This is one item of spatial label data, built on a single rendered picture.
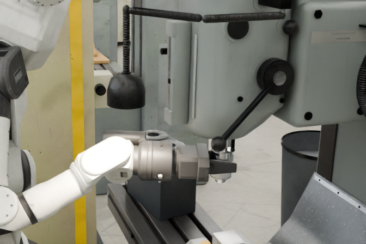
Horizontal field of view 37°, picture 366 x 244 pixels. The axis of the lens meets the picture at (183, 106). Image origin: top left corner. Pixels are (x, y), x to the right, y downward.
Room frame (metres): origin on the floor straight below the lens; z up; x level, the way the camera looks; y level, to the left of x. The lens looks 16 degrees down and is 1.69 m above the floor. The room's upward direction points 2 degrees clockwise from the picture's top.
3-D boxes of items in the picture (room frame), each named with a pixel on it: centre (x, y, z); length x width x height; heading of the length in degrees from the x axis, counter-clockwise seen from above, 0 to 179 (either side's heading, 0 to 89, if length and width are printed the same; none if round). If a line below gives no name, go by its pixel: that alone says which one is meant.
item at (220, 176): (1.13, -0.09, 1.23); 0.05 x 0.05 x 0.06
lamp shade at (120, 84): (0.99, 0.11, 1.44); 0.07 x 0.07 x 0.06
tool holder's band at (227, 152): (1.13, -0.09, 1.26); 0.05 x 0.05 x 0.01
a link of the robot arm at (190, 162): (1.13, 0.00, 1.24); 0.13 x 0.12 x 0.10; 3
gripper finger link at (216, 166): (1.10, -0.09, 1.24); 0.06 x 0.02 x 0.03; 93
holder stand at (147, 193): (1.52, 0.06, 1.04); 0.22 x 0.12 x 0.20; 31
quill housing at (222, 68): (1.13, -0.09, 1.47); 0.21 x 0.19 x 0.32; 22
